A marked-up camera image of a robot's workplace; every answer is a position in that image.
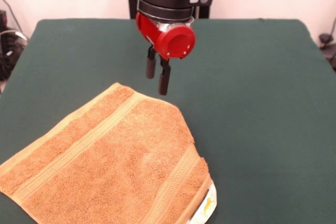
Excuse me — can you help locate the dark green table cloth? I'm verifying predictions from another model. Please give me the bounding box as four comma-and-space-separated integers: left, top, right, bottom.
0, 18, 336, 224

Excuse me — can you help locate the black cable bundle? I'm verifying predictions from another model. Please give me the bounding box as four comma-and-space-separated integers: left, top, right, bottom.
0, 27, 28, 81

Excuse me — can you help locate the orange terry towel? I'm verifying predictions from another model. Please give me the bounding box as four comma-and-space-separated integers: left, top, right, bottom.
0, 82, 218, 224

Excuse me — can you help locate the small black adapter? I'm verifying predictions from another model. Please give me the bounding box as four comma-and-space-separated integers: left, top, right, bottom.
319, 33, 332, 49

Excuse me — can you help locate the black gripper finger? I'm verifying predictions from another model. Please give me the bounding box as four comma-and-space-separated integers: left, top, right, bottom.
145, 45, 158, 79
157, 57, 172, 96

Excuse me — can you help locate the black device with red light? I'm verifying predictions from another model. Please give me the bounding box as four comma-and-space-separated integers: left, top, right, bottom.
0, 10, 8, 29

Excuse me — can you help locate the thin grey cable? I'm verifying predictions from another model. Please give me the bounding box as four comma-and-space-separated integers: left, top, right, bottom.
0, 0, 23, 35

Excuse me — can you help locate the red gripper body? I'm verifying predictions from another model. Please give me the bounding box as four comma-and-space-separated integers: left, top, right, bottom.
135, 12, 196, 61

